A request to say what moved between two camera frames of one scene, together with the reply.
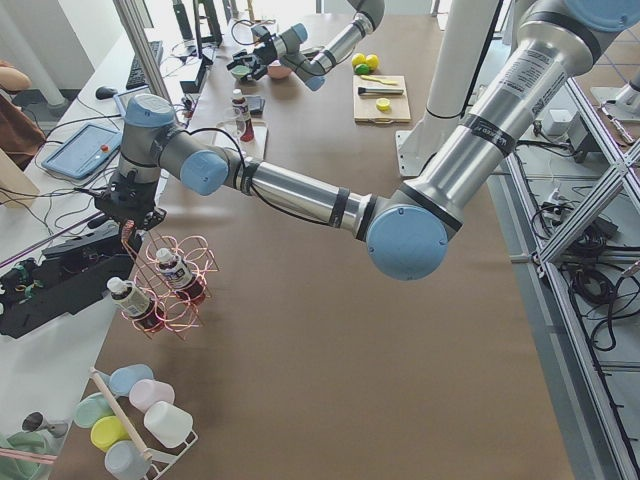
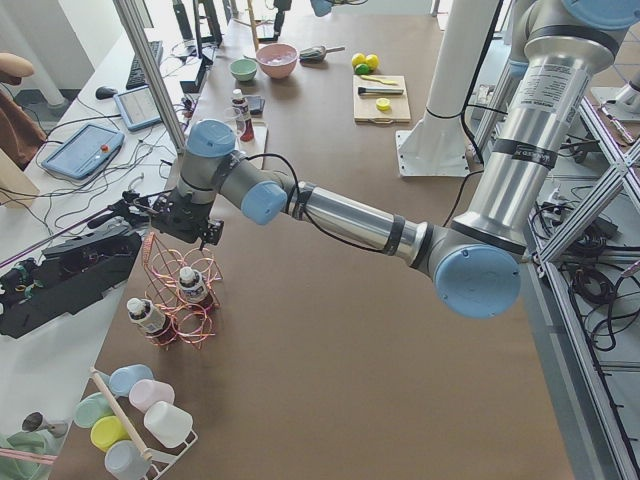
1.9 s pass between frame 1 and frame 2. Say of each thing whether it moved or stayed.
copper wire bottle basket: moved
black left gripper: moved
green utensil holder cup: stayed
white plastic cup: stayed
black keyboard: stayed
